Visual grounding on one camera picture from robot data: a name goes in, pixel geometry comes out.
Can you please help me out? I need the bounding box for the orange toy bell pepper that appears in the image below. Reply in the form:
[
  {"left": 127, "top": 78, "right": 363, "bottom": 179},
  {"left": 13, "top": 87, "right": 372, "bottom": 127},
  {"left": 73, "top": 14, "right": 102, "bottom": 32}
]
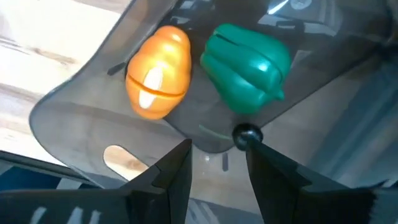
[{"left": 124, "top": 25, "right": 193, "bottom": 121}]

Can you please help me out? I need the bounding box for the translucent grey tupperware container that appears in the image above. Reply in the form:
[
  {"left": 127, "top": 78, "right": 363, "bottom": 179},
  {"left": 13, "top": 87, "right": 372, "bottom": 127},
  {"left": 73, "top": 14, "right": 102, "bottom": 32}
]
[{"left": 28, "top": 0, "right": 398, "bottom": 190}]

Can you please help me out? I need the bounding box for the small dark purple toy plum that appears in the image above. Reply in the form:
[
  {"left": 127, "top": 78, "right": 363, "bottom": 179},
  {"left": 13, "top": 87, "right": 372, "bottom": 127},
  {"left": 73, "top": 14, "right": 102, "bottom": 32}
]
[{"left": 232, "top": 123, "right": 264, "bottom": 152}]

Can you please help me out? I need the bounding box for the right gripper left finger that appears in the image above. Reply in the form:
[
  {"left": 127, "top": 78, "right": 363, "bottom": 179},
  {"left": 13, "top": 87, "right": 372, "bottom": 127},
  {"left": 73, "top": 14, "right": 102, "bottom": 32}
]
[{"left": 119, "top": 138, "right": 193, "bottom": 224}]

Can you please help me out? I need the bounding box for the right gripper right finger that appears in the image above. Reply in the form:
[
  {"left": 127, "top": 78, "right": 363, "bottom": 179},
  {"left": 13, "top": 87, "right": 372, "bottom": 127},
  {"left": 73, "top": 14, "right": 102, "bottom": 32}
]
[{"left": 245, "top": 139, "right": 312, "bottom": 224}]

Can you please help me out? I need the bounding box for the green toy bell pepper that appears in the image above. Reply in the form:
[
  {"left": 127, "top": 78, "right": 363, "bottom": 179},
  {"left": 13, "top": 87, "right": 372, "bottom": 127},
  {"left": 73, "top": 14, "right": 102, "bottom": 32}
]
[{"left": 200, "top": 23, "right": 292, "bottom": 115}]

